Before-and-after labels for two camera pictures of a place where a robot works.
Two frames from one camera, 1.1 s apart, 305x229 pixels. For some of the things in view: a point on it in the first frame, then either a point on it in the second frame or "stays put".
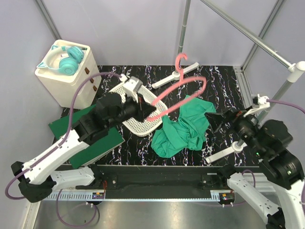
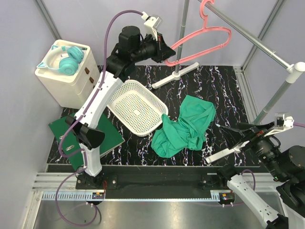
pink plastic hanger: (182, 81) → (204, 15)
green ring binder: (101, 145) stays put
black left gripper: (144, 108) → (162, 51)
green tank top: (189, 131) stays put
